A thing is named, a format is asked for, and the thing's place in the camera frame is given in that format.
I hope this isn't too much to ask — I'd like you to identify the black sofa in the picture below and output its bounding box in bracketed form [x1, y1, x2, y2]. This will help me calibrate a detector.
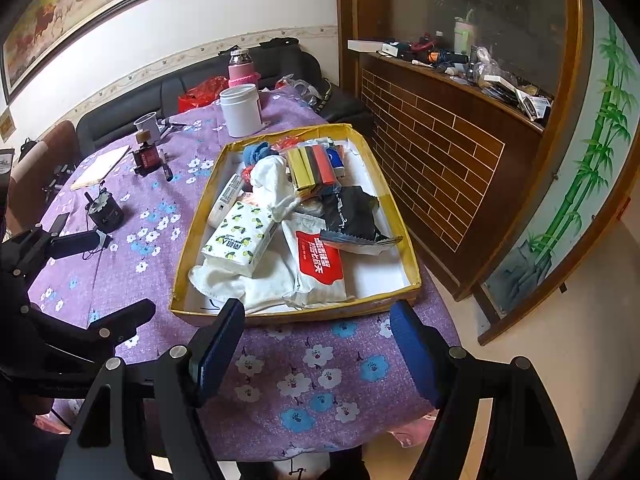
[75, 42, 373, 158]

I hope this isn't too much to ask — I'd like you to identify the black plastic packet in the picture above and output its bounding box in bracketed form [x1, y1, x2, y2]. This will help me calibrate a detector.
[320, 185, 403, 256]

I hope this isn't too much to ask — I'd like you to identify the bamboo wall mural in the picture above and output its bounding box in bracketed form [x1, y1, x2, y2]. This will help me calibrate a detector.
[485, 5, 640, 311]

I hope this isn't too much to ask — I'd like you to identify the pink sleeved bottle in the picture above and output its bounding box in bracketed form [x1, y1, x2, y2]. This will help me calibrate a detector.
[227, 49, 261, 88]

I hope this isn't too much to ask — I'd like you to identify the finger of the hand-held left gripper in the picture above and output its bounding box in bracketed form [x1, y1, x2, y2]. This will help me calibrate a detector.
[20, 299, 157, 361]
[0, 225, 108, 286]

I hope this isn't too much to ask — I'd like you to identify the yellow cardboard box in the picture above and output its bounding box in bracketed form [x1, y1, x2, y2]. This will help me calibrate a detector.
[169, 122, 423, 328]

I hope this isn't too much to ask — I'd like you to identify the blue white packet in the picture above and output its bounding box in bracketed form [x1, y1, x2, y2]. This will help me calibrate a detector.
[327, 145, 348, 178]

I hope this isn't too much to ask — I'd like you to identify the white flat box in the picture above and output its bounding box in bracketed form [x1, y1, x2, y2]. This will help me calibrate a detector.
[347, 38, 386, 54]

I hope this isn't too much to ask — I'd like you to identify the dark green crumpled object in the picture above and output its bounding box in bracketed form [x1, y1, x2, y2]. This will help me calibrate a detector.
[86, 187, 126, 234]

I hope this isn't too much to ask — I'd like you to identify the white small box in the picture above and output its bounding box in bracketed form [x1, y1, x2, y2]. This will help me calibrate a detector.
[207, 172, 246, 228]

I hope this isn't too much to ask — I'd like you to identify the metal cup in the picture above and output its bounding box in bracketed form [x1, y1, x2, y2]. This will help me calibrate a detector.
[134, 112, 161, 143]

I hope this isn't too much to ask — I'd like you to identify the zip bag of coloured foam sheets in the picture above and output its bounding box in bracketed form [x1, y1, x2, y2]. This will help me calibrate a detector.
[286, 144, 337, 193]

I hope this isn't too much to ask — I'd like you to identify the blue knitted cloth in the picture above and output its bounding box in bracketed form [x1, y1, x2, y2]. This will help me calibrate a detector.
[244, 142, 281, 166]

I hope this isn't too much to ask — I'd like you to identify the red soft bundle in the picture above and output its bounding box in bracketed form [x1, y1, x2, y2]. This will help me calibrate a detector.
[270, 132, 306, 153]

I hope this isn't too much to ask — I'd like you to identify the white towel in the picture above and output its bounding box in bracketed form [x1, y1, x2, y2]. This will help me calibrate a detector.
[189, 250, 301, 313]

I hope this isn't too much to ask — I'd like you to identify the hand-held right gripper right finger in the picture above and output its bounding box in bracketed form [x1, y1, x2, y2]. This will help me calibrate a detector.
[389, 300, 578, 480]

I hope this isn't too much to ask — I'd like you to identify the white green cup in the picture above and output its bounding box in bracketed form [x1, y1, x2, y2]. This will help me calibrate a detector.
[452, 10, 476, 56]

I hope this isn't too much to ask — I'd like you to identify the purple floral tablecloth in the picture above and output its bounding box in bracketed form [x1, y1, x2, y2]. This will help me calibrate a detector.
[27, 90, 461, 461]

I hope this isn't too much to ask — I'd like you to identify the wooden brick-pattern cabinet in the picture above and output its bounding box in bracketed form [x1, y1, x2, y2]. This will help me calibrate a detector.
[335, 0, 596, 346]

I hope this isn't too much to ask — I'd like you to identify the clear plastic bag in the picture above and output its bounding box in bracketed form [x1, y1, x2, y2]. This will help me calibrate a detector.
[277, 75, 321, 106]

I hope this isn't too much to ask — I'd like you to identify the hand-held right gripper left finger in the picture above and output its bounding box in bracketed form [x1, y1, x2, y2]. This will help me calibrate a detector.
[57, 297, 247, 480]

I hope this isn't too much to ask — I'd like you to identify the white plastic jar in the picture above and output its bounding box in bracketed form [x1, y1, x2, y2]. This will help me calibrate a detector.
[219, 86, 263, 138]

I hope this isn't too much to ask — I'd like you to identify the pile of assorted small items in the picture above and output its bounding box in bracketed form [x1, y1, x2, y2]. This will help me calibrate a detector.
[385, 30, 553, 121]

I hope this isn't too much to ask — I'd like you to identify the red plastic bag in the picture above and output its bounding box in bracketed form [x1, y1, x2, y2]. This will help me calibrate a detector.
[177, 76, 230, 115]

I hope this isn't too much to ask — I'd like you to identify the brown chair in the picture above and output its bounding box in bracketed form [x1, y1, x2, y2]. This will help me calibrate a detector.
[10, 120, 83, 221]

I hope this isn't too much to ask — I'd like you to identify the framed wall painting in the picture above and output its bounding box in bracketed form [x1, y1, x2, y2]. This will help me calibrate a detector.
[0, 0, 178, 106]

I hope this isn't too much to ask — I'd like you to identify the white cloth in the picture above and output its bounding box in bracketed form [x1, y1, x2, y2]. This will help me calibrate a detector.
[250, 155, 302, 221]

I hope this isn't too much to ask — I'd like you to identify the lemon print tissue pack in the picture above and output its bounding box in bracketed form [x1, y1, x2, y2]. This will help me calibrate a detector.
[201, 201, 278, 277]

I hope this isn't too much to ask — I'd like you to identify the red label wipes packet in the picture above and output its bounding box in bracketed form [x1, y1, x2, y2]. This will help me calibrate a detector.
[282, 212, 348, 306]

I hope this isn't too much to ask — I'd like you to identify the black bag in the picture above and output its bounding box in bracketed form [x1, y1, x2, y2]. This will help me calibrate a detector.
[255, 37, 301, 52]

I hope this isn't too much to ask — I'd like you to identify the pale notebook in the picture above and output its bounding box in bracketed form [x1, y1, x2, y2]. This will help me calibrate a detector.
[70, 145, 132, 192]

